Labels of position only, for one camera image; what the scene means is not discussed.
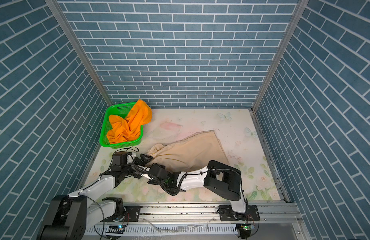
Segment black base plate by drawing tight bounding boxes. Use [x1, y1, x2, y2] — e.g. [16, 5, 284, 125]
[217, 204, 260, 222]
[102, 206, 142, 224]

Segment beige shorts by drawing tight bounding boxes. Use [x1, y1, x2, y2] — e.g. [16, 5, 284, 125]
[147, 131, 230, 172]

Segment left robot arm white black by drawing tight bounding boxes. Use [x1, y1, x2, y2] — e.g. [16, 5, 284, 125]
[36, 152, 153, 240]

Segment green plastic basket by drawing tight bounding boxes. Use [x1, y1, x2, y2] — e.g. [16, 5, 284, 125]
[99, 103, 144, 149]

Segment aluminium front rail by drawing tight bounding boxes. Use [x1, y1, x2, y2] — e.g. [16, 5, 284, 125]
[83, 203, 310, 240]

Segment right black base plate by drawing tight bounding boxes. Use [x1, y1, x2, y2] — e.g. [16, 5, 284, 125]
[217, 204, 260, 222]

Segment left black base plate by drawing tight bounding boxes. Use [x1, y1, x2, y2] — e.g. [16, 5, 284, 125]
[102, 206, 142, 224]

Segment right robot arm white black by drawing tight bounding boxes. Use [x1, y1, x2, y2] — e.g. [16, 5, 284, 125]
[131, 160, 247, 214]

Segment orange shorts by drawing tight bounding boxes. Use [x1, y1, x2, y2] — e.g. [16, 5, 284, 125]
[107, 100, 153, 144]

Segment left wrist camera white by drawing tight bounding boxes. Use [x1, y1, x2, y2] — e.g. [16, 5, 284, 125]
[112, 151, 136, 166]

